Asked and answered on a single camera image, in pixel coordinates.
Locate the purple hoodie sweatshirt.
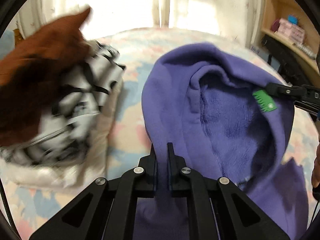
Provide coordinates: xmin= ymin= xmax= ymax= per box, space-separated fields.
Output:
xmin=133 ymin=43 xmax=308 ymax=239

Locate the black bag by shelf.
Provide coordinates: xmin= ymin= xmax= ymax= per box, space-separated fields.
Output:
xmin=261 ymin=35 xmax=319 ymax=88

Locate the cream satin folded jacket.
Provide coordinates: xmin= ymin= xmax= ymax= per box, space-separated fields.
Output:
xmin=1 ymin=80 xmax=123 ymax=191

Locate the pink drawer organizer box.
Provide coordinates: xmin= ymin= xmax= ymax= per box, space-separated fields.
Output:
xmin=277 ymin=18 xmax=305 ymax=44

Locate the wooden bookshelf unit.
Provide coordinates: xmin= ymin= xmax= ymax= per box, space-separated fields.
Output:
xmin=261 ymin=0 xmax=319 ymax=73

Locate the pastel floral bed blanket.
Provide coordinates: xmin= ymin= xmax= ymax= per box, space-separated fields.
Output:
xmin=1 ymin=28 xmax=318 ymax=239

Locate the sheer floral window curtain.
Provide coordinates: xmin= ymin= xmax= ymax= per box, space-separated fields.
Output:
xmin=15 ymin=0 xmax=264 ymax=47

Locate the black white patterned folded garment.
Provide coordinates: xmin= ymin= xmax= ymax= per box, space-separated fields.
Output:
xmin=1 ymin=41 xmax=126 ymax=166

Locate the rust brown folded garment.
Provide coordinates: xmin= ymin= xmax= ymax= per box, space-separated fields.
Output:
xmin=1 ymin=8 xmax=91 ymax=146

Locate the blue folded comforter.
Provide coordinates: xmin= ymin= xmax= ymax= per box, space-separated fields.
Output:
xmin=0 ymin=30 xmax=15 ymax=60

